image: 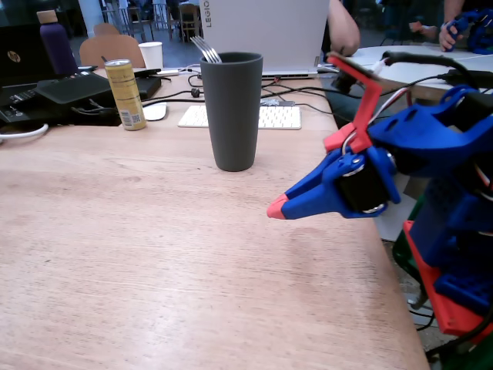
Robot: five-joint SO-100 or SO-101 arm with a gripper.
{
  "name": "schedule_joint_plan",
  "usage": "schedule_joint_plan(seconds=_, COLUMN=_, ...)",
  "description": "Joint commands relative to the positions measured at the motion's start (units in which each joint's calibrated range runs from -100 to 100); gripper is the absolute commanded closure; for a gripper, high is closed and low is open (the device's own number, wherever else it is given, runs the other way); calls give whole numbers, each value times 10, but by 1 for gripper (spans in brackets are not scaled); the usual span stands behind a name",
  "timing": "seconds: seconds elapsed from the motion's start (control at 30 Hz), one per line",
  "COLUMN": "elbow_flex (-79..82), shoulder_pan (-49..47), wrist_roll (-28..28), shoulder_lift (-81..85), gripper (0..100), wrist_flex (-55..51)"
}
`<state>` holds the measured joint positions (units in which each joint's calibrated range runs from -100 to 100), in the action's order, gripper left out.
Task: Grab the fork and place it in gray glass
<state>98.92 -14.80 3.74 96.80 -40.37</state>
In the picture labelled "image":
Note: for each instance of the black power adapter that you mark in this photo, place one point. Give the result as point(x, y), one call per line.
point(473, 79)

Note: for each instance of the silver foil wrapper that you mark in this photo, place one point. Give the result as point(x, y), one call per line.
point(279, 102)

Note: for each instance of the white paper cup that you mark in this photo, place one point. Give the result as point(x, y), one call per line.
point(151, 56)

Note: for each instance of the black flat box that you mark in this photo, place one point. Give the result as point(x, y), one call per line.
point(150, 86)

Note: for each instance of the red robot base plate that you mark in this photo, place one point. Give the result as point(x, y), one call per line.
point(450, 320)

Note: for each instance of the red camera mount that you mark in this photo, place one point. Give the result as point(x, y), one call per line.
point(369, 112)

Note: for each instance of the light wooden slatted chair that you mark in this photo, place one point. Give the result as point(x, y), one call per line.
point(185, 23)

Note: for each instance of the white charger adapter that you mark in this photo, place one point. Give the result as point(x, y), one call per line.
point(167, 72)

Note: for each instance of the bare forearm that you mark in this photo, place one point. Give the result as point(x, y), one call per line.
point(344, 27)

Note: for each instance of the white laptop lid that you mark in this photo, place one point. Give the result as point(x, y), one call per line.
point(269, 31)

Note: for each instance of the white computer mouse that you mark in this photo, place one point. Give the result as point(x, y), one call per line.
point(155, 112)

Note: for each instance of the yellow drink can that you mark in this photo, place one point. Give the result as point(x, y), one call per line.
point(125, 96)

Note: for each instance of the green plastic stand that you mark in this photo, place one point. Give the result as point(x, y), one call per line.
point(404, 254)

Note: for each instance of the black phone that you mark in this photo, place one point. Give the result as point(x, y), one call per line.
point(146, 72)

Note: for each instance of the silver metal fork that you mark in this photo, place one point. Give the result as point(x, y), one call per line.
point(212, 55)

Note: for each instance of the black equipment case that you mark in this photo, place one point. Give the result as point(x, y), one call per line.
point(73, 88)

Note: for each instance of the brown wooden chair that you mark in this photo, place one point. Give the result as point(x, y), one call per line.
point(106, 29)
point(111, 50)

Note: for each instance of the tall gray glass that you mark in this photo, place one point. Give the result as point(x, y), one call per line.
point(231, 115)

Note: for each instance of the small wrist camera board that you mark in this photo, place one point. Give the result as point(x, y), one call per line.
point(346, 85)

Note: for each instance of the seated person dark clothes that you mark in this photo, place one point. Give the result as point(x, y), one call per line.
point(341, 113)

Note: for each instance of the black HP laptop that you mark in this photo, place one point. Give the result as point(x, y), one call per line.
point(15, 58)

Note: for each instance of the white round table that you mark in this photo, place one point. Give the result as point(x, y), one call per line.
point(416, 73)

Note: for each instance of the bare hand of bystander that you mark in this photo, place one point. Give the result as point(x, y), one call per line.
point(417, 28)
point(450, 36)

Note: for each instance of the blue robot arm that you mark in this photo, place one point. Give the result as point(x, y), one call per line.
point(423, 131)

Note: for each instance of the white keyboard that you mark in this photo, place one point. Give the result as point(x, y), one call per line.
point(279, 117)

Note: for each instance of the blue gripper black motor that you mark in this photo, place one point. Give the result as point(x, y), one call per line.
point(325, 193)

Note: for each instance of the purple bottle wooden cap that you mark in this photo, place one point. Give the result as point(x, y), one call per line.
point(58, 46)

